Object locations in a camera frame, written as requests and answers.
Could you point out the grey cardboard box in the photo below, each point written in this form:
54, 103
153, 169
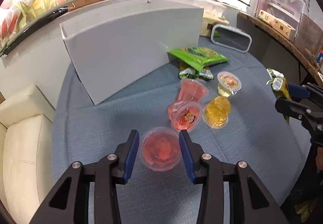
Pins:
113, 46

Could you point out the red jelly cup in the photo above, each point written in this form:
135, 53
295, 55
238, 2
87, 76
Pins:
160, 149

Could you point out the tissue pack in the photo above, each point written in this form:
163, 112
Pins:
213, 15

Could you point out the beige printed box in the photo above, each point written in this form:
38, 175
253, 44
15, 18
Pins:
277, 24

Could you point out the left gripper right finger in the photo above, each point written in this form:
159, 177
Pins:
249, 199

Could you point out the fruit jelly cup clear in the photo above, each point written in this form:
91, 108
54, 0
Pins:
228, 84

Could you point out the person's right hand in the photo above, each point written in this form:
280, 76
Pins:
319, 159

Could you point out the yellow jelly cup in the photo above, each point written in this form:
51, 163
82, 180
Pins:
215, 113

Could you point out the yellow green snack packet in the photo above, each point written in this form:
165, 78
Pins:
278, 84

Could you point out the pink jelly cup upside down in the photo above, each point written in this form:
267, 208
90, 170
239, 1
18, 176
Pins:
192, 90

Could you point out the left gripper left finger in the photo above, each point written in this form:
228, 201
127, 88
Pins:
68, 200

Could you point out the green seaweed snack bag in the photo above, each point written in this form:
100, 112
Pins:
199, 57

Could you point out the grey rectangular container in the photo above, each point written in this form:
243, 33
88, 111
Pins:
231, 37

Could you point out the cream leather sofa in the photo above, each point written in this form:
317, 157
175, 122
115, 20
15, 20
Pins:
26, 178

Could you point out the wooden side shelf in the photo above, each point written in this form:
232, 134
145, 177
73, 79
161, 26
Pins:
311, 68

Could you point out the pink jelly cup cartoon lid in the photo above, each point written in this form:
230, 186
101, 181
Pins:
184, 115

